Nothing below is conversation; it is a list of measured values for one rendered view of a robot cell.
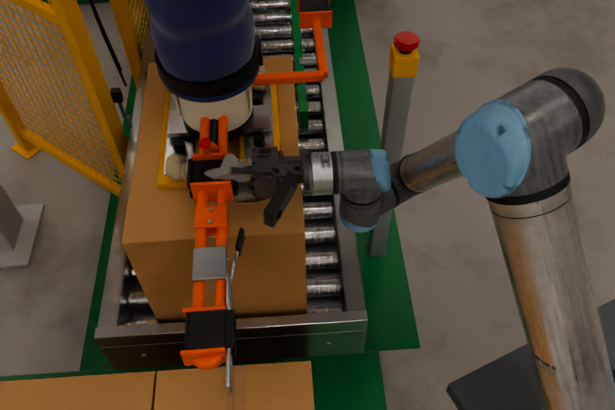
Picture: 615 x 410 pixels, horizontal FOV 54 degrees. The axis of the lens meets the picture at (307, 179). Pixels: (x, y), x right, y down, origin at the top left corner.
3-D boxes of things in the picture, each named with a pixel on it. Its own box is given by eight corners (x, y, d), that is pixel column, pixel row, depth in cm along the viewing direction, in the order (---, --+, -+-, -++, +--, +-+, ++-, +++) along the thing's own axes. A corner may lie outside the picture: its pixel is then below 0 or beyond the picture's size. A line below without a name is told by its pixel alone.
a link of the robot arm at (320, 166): (332, 202, 127) (333, 174, 119) (308, 204, 127) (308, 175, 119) (329, 169, 132) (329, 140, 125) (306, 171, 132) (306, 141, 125)
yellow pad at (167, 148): (167, 90, 161) (164, 75, 157) (205, 87, 162) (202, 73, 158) (157, 189, 140) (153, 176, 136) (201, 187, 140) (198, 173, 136)
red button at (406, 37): (390, 42, 164) (392, 30, 161) (415, 40, 165) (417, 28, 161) (393, 59, 160) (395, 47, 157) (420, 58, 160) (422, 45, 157)
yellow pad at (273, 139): (239, 85, 162) (237, 70, 158) (275, 83, 162) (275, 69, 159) (240, 184, 141) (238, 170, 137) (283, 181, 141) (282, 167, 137)
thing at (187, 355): (187, 320, 108) (182, 307, 104) (228, 318, 108) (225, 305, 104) (185, 366, 103) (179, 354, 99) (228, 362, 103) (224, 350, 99)
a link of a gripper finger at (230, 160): (205, 156, 124) (249, 162, 127) (204, 178, 121) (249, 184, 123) (208, 146, 122) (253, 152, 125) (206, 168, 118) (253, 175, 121)
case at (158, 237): (175, 156, 199) (148, 61, 168) (296, 149, 201) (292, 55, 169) (158, 325, 162) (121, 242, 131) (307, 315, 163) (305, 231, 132)
